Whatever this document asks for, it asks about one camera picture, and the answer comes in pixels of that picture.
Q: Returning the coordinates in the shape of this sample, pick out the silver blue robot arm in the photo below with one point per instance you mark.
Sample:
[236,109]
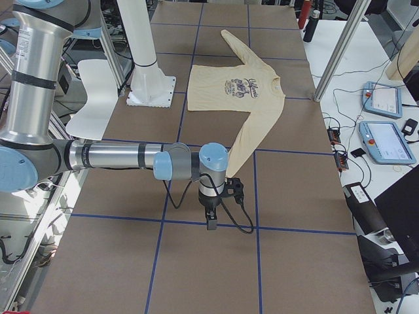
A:
[29,154]

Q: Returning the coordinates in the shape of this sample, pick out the black monitor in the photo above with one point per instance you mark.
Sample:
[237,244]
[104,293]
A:
[398,206]

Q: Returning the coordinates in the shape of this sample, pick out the near blue teach pendant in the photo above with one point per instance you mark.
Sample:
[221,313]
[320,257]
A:
[385,143]

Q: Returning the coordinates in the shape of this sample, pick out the black water bottle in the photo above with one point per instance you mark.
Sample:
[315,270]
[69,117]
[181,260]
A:
[311,26]

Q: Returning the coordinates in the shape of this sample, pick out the far blue teach pendant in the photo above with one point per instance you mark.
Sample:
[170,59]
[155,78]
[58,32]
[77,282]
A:
[382,99]

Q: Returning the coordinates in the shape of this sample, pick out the blue teach pendant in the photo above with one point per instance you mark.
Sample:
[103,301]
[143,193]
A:
[385,143]
[382,99]

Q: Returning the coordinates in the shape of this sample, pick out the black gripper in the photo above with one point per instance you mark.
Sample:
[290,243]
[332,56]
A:
[209,203]

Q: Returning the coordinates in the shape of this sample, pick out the aluminium frame post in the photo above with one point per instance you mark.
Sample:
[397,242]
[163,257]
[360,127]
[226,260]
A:
[348,32]

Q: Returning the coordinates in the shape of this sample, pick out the white plastic chair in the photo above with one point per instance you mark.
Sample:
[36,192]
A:
[102,95]

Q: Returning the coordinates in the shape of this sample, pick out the beige long-sleeve printed shirt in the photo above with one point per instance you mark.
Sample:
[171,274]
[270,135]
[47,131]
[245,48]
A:
[252,87]

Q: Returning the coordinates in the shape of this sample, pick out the red water bottle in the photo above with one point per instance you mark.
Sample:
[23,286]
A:
[305,10]

